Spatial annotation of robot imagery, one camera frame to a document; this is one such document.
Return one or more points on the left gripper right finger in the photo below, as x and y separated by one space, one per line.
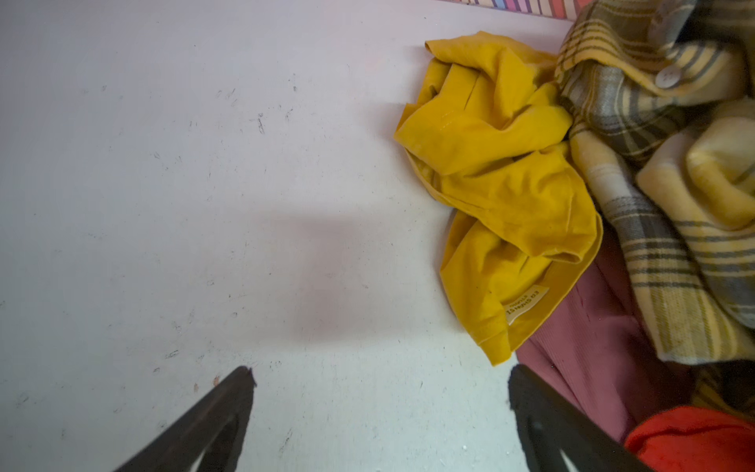
556 436

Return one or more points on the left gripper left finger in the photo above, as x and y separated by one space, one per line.
209 436

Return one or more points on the red cloth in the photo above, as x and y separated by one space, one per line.
690 438

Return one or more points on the maroon cloth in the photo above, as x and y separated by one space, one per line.
594 351

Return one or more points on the yellow grey plaid cloth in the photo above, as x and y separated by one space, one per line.
662 93

